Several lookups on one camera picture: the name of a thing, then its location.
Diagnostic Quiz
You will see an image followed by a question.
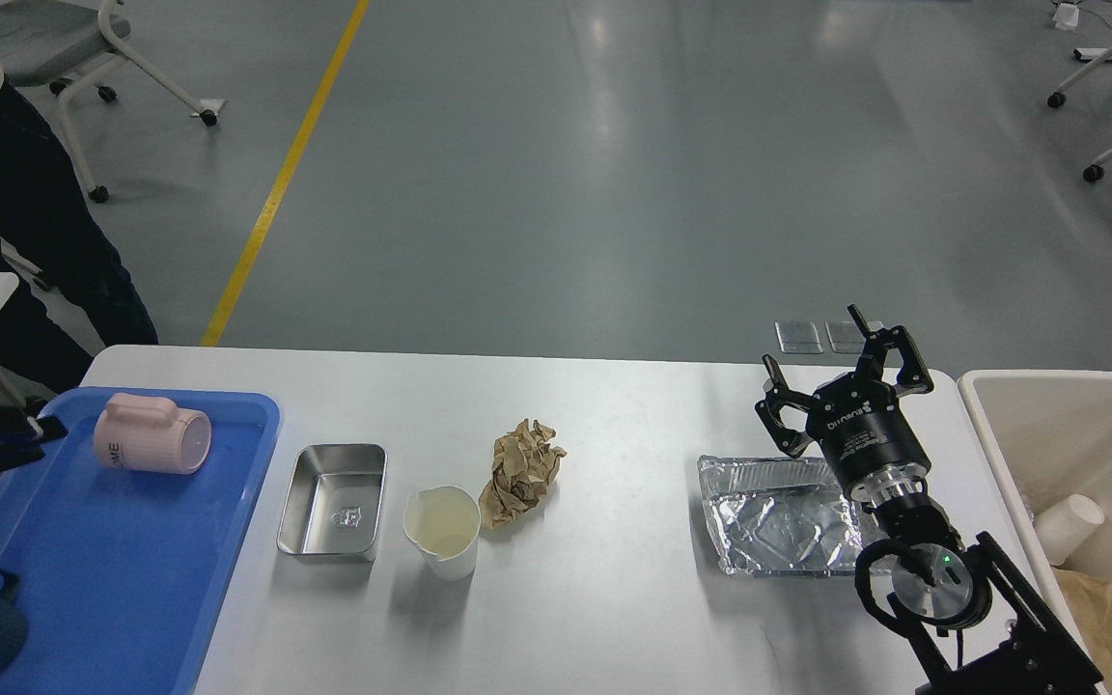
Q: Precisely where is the crumpled brown paper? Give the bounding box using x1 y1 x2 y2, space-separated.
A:
478 419 568 532

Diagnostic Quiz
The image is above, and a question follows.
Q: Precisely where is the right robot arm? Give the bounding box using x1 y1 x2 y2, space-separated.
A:
755 305 1103 694

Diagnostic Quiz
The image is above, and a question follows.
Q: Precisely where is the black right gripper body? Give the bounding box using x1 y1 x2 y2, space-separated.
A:
807 373 932 503

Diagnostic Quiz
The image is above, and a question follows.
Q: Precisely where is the aluminium foil tray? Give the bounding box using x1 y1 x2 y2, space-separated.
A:
696 455 883 579

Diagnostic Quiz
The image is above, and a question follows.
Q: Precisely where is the pink HOME mug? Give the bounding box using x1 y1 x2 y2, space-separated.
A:
93 393 212 475

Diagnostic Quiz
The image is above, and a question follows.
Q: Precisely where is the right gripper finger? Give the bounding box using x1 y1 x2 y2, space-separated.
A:
847 305 935 403
755 353 822 459

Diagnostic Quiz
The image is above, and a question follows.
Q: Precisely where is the white plastic bin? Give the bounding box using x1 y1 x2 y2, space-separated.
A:
959 370 1112 695

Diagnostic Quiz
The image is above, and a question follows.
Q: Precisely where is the white paper cup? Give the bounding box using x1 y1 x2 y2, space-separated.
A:
403 486 481 582

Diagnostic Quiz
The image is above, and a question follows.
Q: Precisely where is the blue plastic tray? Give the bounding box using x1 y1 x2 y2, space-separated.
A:
0 387 281 694

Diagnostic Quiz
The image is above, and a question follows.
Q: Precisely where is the white chair legs right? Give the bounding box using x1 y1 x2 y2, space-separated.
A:
1048 0 1112 183

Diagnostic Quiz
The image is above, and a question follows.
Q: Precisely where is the stainless steel rectangular tin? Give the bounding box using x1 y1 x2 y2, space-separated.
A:
275 443 387 564

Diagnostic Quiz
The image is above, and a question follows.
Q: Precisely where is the left floor socket plate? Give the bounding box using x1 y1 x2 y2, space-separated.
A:
775 320 824 355

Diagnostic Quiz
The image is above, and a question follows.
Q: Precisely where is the right floor socket plate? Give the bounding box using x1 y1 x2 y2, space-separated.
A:
824 320 871 356

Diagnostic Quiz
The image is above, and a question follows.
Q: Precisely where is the floor socket plate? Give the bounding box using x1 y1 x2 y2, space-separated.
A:
824 320 871 356
775 320 824 355

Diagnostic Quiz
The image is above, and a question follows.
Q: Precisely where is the paper cup in bin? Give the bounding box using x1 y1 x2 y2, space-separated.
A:
1034 493 1106 567

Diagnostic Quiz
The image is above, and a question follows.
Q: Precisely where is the person in beige sweater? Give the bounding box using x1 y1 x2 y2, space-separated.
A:
0 64 159 347

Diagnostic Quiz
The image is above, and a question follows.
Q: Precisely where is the grey office chair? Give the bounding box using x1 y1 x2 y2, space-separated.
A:
0 1 224 203

